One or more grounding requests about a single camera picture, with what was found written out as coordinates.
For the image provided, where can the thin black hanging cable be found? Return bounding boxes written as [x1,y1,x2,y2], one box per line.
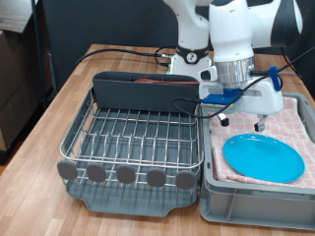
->
[281,47,304,82]

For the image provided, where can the dark grey cutlery holder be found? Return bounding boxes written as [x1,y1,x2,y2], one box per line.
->
[92,70,201,115]

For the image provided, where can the blue cable clip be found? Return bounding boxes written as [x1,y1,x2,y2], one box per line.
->
[268,66,284,92]

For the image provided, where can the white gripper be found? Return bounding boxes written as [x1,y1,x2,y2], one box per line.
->
[198,78,285,134]

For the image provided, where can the pink checkered cloth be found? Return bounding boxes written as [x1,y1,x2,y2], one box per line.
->
[208,96,315,190]

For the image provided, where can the black metal pole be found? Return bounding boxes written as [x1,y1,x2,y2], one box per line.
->
[31,0,50,111]

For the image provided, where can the brown wooden spoon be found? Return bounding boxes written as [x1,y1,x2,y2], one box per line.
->
[133,77,201,87]

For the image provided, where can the grey shelf board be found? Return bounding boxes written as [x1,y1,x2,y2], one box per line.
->
[0,0,37,33]

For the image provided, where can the dark partition panel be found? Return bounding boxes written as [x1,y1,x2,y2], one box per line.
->
[40,0,315,91]

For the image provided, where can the grey plastic crate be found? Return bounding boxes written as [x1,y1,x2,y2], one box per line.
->
[199,91,315,231]

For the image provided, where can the thick black table cable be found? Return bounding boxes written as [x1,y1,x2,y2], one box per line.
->
[74,45,178,68]

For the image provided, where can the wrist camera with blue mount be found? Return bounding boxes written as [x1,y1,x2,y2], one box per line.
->
[200,88,244,114]

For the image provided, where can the blue plastic plate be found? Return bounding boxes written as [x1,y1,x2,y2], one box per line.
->
[221,133,306,184]

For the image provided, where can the wire dish rack grey tray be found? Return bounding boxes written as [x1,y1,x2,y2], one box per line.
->
[56,86,205,218]

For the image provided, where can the black camera cable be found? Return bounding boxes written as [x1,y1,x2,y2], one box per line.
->
[171,45,315,119]

